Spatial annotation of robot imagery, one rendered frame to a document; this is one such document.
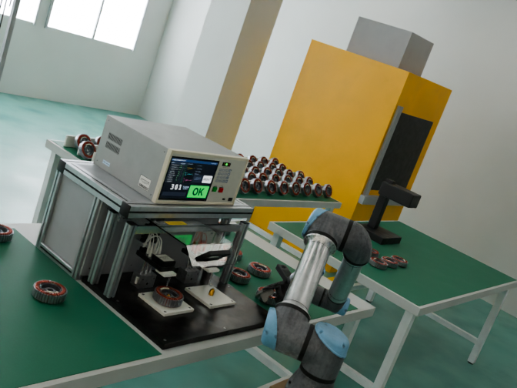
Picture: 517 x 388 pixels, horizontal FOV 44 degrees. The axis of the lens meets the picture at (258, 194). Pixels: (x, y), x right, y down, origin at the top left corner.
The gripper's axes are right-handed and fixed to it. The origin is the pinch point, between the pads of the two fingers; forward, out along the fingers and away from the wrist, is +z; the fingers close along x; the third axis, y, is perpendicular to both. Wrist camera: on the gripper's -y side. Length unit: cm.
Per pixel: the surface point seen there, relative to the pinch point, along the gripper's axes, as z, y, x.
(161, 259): -18, 0, -61
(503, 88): 50, -301, 404
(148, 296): -8, 10, -62
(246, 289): 6.4, -5.3, -6.1
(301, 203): 107, -135, 133
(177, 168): -40, -26, -63
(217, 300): -8.0, 8.6, -31.8
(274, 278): 15.4, -17.4, 17.8
